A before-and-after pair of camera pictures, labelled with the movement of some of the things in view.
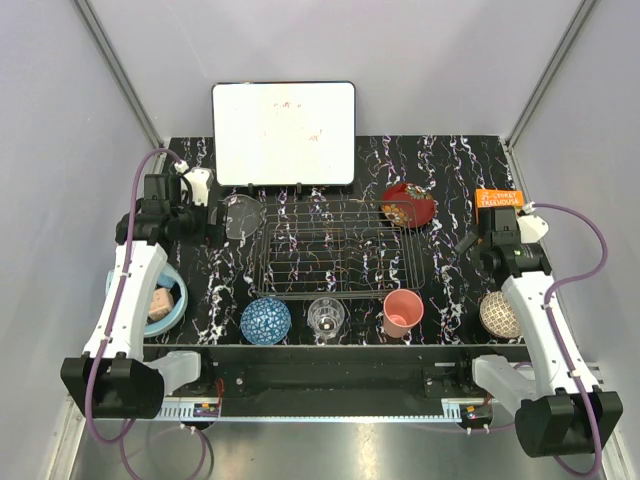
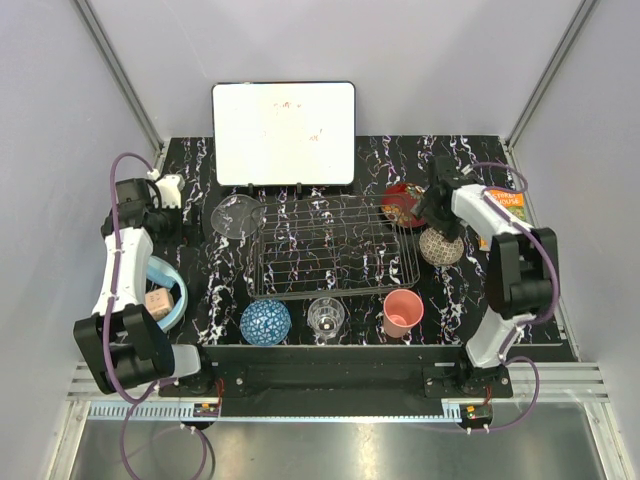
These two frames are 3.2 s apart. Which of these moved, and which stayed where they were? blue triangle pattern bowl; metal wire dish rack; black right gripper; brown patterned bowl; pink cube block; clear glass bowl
Moved: black right gripper; brown patterned bowl
Stayed: blue triangle pattern bowl; clear glass bowl; pink cube block; metal wire dish rack
